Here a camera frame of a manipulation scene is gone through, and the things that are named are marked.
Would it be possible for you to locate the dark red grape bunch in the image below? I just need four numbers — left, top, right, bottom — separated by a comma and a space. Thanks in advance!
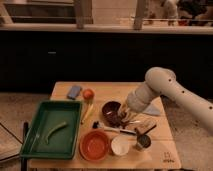
116, 112, 128, 128

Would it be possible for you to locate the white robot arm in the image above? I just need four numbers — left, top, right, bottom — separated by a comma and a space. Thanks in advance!
120, 67, 213, 135

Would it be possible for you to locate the dark maroon bowl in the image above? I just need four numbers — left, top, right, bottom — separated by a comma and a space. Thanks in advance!
102, 101, 121, 126

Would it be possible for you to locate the white small bowl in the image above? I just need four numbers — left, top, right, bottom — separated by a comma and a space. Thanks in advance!
111, 136, 130, 156

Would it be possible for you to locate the orange red bowl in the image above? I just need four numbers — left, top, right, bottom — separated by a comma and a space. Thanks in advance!
79, 130, 110, 162

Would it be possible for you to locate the metal spoon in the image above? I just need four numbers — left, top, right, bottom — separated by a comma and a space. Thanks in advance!
127, 120, 141, 125

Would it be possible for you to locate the brown wooden block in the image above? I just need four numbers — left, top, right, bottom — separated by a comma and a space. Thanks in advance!
135, 118, 157, 134

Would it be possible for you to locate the light blue cloth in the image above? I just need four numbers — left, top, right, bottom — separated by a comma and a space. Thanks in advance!
144, 104, 161, 116

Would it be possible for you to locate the orange fruit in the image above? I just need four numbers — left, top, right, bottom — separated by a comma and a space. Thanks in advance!
82, 89, 94, 100

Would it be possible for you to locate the blue sponge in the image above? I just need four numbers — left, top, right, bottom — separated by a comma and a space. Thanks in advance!
67, 85, 82, 100

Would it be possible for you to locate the green bean pod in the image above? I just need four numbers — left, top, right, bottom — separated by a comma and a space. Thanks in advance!
45, 122, 68, 144

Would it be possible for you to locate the green plastic tray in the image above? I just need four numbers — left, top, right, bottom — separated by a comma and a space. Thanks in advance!
20, 101, 82, 160

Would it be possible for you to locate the metal cup with black handle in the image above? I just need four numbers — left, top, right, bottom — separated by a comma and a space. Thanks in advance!
135, 126, 155, 151

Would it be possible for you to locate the black chair frame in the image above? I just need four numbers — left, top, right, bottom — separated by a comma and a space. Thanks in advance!
20, 121, 30, 171

